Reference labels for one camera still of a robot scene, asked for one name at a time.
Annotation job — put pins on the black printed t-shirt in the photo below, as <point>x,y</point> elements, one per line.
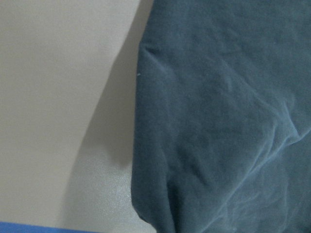
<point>223,117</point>

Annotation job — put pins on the brown paper table cover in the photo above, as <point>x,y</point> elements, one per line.
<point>67,93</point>

